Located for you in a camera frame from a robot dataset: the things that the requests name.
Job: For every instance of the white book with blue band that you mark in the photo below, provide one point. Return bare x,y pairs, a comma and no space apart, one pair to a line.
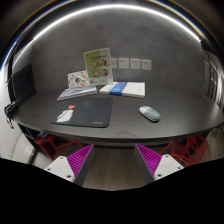
130,89

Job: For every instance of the white ceiling light strip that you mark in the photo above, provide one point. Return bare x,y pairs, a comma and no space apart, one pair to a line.
4,58

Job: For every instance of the white and green computer mouse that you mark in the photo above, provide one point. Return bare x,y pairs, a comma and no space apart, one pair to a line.
150,113

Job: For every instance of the red wire chair left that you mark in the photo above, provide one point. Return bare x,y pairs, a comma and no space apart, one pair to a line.
51,145

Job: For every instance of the red wire chair right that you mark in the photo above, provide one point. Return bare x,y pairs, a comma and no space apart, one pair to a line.
190,153

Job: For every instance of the black monitor screen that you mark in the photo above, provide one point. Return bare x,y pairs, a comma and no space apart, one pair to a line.
23,85

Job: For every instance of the black mouse pad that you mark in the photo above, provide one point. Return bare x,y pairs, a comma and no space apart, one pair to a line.
84,112

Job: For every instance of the red wire chair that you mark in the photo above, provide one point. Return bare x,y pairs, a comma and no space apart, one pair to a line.
51,145
190,153

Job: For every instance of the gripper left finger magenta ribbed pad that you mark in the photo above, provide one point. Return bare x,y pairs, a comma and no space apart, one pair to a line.
73,168

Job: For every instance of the white wall socket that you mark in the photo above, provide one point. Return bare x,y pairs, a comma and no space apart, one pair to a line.
135,63
146,64
114,63
123,63

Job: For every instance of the green standing menu card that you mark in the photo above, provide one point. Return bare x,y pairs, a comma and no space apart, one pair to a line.
98,66

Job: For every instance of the grey magazine lying flat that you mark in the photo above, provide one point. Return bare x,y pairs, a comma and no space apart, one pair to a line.
76,92

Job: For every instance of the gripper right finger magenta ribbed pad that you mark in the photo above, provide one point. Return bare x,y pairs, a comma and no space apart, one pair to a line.
153,165

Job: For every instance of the small colourful standing card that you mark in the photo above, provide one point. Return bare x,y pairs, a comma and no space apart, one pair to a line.
78,79

